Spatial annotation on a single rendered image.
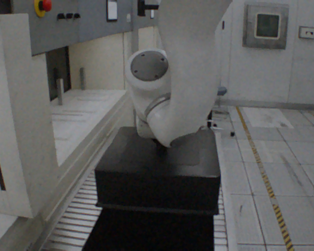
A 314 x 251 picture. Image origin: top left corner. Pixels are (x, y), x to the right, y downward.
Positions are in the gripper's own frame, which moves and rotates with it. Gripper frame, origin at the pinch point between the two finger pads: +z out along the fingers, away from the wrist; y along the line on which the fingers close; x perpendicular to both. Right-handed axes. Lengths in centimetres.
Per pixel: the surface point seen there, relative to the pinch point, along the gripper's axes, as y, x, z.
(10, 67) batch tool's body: 34.0, -7.6, -20.8
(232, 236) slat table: -21.7, 21.6, 23.5
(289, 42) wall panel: -159, -280, 280
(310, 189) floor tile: -119, -32, 184
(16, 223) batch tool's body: 39.2, 24.7, 7.0
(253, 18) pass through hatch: -98, -294, 248
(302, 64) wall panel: -185, -257, 302
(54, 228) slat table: 34.0, 23.6, 22.2
